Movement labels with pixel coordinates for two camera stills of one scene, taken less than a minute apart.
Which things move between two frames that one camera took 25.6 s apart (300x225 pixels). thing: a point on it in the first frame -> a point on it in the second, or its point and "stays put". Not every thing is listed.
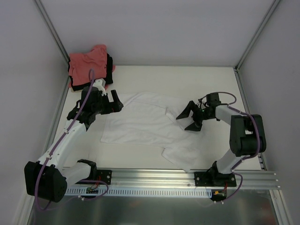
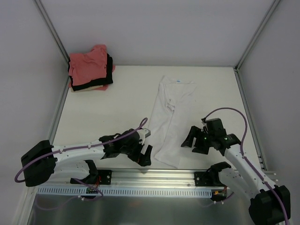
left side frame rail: [68, 77] stays put
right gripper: [196, 115] -> [199, 139]
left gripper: [109, 105] -> [137, 154]
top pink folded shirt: [80, 64] stays put
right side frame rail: [248, 109] stays put
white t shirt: [150, 119] -> [168, 116]
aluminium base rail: [135, 177] stays put
